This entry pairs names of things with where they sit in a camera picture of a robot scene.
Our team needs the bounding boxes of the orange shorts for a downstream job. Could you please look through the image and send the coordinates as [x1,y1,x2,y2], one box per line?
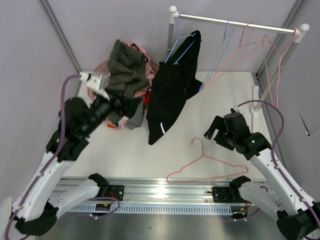
[143,91,151,104]

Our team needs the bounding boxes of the brown translucent laundry basket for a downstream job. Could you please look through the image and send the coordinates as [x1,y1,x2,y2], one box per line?
[87,60,159,101]

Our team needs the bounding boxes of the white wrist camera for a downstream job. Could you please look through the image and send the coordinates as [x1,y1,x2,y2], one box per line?
[230,105,244,115]
[80,71,110,100]

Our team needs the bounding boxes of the blue hanger of grey shorts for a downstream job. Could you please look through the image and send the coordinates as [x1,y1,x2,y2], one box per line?
[198,19,235,93]

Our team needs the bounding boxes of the blue hanger with black shorts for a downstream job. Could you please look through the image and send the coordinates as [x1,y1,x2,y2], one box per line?
[164,11,198,66]

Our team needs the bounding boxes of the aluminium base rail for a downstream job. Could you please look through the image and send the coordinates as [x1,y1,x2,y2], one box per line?
[69,178,258,216]

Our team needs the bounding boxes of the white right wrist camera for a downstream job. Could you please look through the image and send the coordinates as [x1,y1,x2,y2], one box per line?
[230,105,244,115]

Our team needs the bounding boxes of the pink shark print shorts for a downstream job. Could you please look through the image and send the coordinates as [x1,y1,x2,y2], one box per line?
[104,41,154,130]

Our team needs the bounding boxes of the pink hanger of orange shorts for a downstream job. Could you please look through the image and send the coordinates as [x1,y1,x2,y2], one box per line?
[260,28,301,107]

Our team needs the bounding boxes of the grey shorts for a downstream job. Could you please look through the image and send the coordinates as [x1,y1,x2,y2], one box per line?
[125,102,144,130]

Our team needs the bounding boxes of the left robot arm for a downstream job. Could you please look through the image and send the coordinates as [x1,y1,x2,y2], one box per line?
[10,91,143,237]

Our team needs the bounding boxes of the black shorts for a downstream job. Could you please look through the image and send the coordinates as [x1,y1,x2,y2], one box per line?
[146,30,202,145]

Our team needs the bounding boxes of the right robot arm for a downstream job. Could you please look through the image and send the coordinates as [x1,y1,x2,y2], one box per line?
[204,112,320,240]

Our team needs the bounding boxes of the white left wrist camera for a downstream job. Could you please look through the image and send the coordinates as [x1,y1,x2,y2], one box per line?
[80,71,110,100]

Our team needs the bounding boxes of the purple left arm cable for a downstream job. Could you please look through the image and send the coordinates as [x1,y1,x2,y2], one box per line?
[4,73,121,238]

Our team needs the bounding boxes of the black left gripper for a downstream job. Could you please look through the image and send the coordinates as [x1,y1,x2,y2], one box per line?
[84,87,144,135]

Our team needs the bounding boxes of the olive green shorts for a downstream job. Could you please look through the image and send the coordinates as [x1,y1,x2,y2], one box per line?
[104,38,149,100]

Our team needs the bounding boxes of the clothes rack with metal rod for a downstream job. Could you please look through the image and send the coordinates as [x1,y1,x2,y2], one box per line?
[166,5,310,101]

